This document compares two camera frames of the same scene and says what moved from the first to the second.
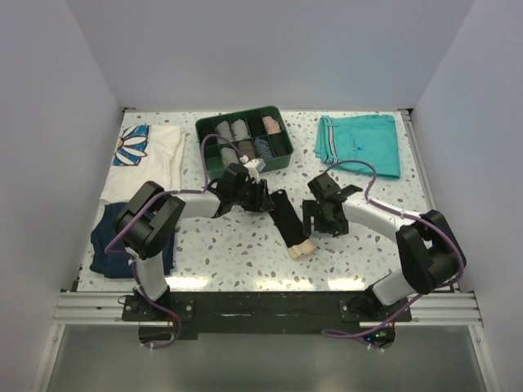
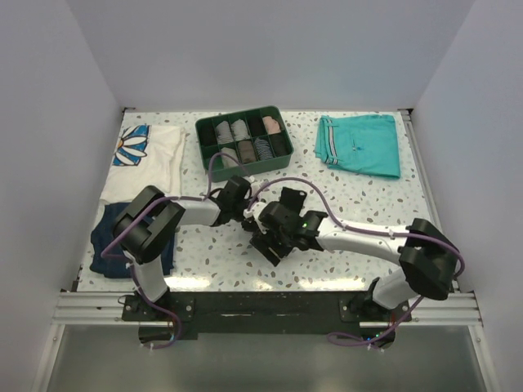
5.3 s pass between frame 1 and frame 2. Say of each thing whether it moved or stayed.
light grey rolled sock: stayed
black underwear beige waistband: moved
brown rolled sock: stayed
